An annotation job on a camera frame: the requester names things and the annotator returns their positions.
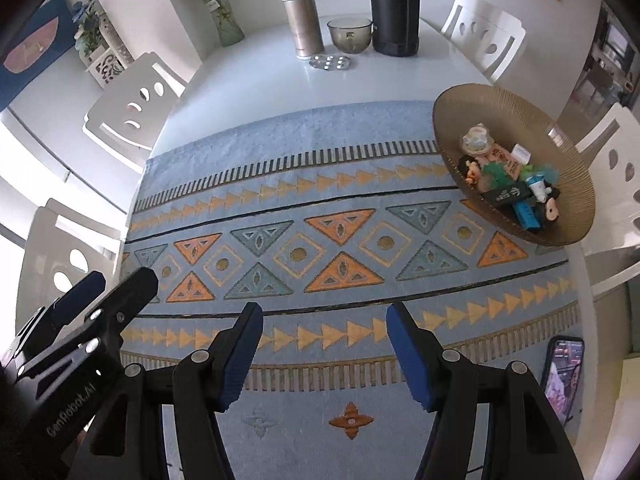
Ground teal plastic toy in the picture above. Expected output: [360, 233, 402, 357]
[480, 162, 513, 191]

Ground light blue plastic toy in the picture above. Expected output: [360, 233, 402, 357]
[534, 165, 560, 186]

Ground green plastic toy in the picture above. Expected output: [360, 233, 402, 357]
[518, 165, 538, 182]

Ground small white box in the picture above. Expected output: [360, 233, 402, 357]
[511, 144, 532, 166]

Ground white plastic toy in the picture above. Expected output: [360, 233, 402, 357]
[460, 122, 495, 157]

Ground red black haired figurine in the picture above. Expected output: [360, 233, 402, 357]
[535, 188, 560, 224]

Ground white chair near left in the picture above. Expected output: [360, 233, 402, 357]
[15, 198, 122, 330]

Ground white chair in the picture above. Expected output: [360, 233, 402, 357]
[82, 52, 186, 174]
[440, 0, 526, 84]
[574, 102, 640, 296]
[15, 198, 122, 330]

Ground smartphone with lit screen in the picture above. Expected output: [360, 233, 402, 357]
[541, 335, 585, 426]

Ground white chair far left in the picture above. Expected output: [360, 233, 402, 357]
[82, 52, 186, 174]

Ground patterned blue table mat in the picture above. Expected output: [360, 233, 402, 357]
[122, 102, 582, 479]

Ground white carved shelf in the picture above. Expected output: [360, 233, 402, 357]
[76, 13, 134, 89]

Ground white chair near right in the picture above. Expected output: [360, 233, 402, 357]
[574, 102, 640, 296]

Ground woven brown round basket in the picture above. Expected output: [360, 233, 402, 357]
[432, 84, 596, 246]

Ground beige steel thermos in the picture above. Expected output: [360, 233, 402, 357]
[281, 0, 324, 60]

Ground white chair far right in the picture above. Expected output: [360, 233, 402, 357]
[440, 0, 526, 84]

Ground tall black thermos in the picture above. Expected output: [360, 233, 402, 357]
[371, 0, 420, 58]

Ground blue wall picture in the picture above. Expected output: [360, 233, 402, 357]
[0, 0, 76, 110]

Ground glass bowl with handle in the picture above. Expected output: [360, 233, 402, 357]
[326, 16, 372, 54]

